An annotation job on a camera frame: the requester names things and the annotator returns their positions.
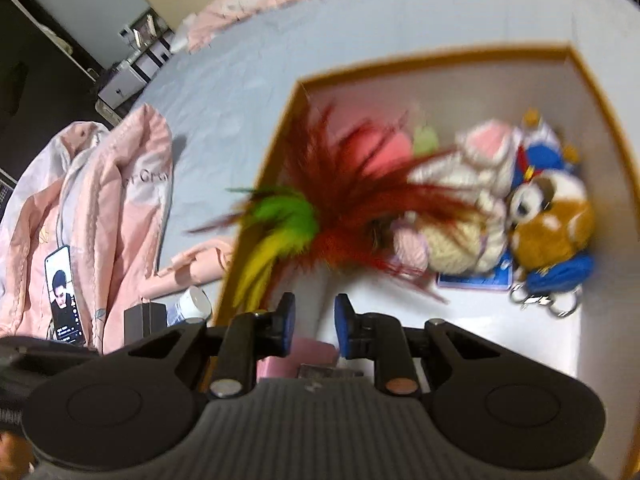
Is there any orange cardboard box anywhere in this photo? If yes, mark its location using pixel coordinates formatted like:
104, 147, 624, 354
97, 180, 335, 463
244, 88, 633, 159
202, 45, 640, 480

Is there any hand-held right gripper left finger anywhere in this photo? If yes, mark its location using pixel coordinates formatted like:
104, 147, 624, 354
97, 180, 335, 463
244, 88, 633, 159
107, 292, 297, 401

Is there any smartphone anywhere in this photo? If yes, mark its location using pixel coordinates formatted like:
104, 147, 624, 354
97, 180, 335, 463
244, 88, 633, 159
44, 245, 87, 346

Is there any grey bed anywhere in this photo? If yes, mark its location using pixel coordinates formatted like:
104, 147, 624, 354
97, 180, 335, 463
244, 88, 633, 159
95, 0, 640, 281

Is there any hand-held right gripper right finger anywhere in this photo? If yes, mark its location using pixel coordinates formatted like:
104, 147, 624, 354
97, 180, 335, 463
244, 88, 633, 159
334, 294, 506, 396

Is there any blue card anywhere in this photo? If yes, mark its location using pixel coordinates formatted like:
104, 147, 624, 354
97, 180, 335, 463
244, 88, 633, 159
437, 255, 516, 293

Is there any cream crochet doll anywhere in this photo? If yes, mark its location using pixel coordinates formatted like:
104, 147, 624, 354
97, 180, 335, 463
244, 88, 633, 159
392, 160, 511, 276

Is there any white bottle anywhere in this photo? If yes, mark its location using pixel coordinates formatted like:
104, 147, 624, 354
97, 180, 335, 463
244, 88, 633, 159
165, 286, 213, 326

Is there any photo frame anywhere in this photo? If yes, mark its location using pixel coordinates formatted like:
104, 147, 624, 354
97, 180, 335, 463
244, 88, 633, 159
131, 14, 157, 43

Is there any black charger block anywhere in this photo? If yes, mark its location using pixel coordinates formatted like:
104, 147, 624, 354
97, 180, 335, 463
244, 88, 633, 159
122, 297, 168, 343

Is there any pink card holder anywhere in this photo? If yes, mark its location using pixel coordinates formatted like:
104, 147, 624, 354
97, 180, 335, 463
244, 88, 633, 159
267, 337, 338, 378

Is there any red feather toy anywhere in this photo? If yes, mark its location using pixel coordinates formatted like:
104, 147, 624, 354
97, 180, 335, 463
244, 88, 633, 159
185, 102, 496, 311

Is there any pink jacket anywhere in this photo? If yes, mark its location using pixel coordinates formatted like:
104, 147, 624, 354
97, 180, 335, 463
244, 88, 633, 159
0, 102, 173, 356

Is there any light pink pillow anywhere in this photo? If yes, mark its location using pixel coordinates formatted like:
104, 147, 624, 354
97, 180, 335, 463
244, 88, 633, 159
187, 0, 321, 53

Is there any white black nightstand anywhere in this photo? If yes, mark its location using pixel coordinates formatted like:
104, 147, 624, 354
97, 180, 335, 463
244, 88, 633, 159
95, 7, 176, 126

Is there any white pink crochet bunny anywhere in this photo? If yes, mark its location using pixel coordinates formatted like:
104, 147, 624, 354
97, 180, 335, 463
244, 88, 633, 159
452, 117, 523, 196

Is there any pink selfie stick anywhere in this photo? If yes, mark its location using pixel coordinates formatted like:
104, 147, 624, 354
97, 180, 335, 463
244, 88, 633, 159
137, 237, 238, 298

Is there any dark wardrobe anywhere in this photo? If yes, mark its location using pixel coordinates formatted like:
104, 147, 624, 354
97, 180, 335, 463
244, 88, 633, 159
0, 0, 108, 181

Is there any pink plush peach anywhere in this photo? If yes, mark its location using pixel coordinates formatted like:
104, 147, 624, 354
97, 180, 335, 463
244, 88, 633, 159
332, 110, 443, 181

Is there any brown plush dog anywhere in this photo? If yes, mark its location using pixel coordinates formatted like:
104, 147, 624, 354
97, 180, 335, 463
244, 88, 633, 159
507, 170, 598, 318

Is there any clear plastic box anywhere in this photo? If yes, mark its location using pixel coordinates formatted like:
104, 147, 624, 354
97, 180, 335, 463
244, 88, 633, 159
297, 362, 366, 381

